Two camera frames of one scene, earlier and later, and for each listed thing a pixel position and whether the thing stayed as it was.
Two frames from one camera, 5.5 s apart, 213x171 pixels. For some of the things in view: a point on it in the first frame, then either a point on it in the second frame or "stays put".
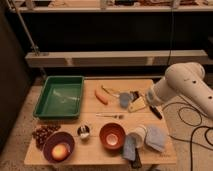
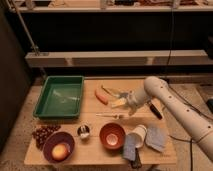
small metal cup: [83, 131] stays put
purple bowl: [54, 139] stays put
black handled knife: [155, 112] stays put
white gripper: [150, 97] to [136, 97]
